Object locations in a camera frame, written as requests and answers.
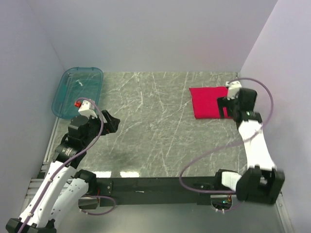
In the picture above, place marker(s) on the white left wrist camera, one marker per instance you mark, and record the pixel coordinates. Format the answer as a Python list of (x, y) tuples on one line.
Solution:
[(85, 108)]

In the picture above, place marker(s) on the red t shirt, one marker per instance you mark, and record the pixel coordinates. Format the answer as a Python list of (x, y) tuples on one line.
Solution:
[(204, 101)]

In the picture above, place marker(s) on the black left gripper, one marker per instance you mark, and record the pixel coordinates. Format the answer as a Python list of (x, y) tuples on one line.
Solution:
[(112, 123)]

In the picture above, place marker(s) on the teal transparent plastic bin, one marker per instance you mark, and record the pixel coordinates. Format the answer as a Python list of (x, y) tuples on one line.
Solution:
[(76, 82)]

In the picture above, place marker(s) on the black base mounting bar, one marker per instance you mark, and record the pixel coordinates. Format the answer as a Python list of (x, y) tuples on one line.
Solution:
[(136, 190)]

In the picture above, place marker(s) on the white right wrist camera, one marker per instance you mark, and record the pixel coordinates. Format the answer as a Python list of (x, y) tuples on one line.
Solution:
[(233, 88)]

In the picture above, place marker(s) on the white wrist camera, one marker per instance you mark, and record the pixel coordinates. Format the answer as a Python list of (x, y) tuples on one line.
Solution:
[(233, 88), (85, 108)]

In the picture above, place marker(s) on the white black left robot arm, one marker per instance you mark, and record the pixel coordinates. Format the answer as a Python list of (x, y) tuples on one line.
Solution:
[(64, 184)]

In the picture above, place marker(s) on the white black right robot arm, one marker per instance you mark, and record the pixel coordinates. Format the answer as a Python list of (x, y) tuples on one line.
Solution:
[(262, 182)]

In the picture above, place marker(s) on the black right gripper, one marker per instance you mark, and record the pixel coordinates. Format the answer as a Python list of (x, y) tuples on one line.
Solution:
[(223, 102)]

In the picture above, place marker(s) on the aluminium frame rail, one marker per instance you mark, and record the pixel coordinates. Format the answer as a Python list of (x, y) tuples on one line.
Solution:
[(38, 179)]

